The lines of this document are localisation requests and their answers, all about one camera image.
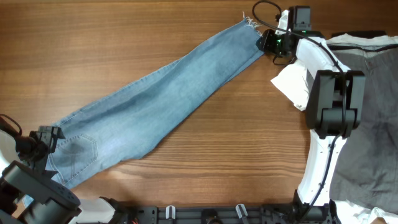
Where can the white shirt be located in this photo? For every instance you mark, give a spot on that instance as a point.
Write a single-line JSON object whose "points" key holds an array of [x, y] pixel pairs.
{"points": [[295, 81]]}

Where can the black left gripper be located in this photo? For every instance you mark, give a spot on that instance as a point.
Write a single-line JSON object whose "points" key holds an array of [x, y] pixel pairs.
{"points": [[48, 137]]}

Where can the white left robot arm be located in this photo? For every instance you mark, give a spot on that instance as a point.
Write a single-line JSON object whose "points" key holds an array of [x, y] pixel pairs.
{"points": [[28, 193]]}

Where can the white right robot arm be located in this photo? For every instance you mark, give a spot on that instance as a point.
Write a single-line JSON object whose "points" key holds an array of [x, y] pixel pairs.
{"points": [[333, 110]]}

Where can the black garment under pile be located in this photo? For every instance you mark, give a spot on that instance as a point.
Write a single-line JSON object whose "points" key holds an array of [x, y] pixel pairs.
{"points": [[367, 34]]}

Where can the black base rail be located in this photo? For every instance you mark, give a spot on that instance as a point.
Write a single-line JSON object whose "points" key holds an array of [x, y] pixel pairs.
{"points": [[274, 213]]}

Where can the grey trousers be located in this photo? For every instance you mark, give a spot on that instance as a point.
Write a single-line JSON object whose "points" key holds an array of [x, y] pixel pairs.
{"points": [[366, 171]]}

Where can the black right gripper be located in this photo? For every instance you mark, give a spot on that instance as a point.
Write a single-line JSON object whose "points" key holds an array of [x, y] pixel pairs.
{"points": [[267, 38]]}

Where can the light blue denim jeans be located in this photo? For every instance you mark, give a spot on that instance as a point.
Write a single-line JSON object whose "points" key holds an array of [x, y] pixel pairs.
{"points": [[130, 122]]}

